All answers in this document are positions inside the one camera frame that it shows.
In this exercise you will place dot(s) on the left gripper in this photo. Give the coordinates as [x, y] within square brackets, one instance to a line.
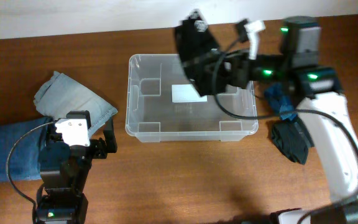
[103, 149]

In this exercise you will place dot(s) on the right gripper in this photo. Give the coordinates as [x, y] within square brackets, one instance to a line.
[247, 69]

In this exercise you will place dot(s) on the navy blue garment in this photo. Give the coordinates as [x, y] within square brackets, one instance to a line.
[279, 102]

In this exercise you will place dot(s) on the black garment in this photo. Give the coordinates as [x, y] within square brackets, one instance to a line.
[198, 51]

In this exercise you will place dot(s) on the dark grey garment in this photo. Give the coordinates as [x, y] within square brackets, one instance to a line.
[292, 139]

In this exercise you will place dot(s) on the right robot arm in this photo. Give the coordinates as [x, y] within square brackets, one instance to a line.
[322, 109]

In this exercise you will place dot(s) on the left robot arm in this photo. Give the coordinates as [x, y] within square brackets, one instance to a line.
[64, 164]

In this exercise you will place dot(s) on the white label in bin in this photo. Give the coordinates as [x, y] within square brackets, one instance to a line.
[186, 93]

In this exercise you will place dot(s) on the clear plastic storage bin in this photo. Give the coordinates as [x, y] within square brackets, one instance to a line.
[151, 115]

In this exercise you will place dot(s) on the light blue folded jeans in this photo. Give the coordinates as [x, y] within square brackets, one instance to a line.
[62, 94]

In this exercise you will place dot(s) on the dark blue folded jeans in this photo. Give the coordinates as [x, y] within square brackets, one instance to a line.
[24, 160]

